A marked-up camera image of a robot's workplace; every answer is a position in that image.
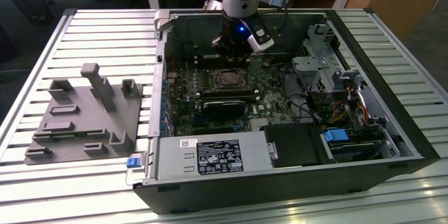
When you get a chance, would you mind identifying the silver CPU chip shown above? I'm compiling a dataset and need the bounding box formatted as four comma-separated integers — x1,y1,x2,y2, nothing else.
219,73,241,86

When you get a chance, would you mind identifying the CPU socket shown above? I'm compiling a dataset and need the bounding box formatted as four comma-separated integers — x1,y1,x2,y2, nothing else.
205,68,252,92

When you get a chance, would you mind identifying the green motherboard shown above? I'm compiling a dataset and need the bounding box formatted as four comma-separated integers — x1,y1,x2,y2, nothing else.
163,53,316,137

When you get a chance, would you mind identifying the graphics card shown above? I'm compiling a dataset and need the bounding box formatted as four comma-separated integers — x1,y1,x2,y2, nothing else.
201,99,248,118

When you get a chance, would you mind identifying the metal drive cage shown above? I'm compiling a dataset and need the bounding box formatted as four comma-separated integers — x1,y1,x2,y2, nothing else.
289,23,368,95

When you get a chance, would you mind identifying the silver chipset heatsink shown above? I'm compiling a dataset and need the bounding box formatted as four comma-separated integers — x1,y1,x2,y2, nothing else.
249,118,271,132

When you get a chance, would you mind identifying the blue disk carrier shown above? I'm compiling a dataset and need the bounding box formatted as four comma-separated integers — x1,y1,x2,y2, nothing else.
324,129,351,143

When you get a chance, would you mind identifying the silver power supply unit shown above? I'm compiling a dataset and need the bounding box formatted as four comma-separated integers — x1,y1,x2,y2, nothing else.
153,132,276,183

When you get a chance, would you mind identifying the grey parts rack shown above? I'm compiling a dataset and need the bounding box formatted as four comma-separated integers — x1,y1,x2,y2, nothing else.
23,62,144,166

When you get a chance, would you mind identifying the wooden cabinet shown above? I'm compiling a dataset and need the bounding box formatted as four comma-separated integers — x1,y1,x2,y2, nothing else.
344,0,448,40

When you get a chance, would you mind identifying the black PC case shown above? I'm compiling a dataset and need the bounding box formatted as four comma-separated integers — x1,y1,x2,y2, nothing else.
131,8,441,216

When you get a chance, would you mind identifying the black bin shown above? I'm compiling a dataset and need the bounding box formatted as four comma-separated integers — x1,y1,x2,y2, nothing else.
8,0,53,24

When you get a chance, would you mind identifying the green RAM stick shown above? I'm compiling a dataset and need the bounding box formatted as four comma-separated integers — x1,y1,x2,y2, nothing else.
48,133,105,140

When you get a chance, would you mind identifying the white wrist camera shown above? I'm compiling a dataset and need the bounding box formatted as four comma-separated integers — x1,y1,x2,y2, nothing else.
245,22,275,54

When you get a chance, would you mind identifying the orange yellow wire bundle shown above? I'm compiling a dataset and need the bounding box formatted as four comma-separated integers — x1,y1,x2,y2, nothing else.
331,84,372,127

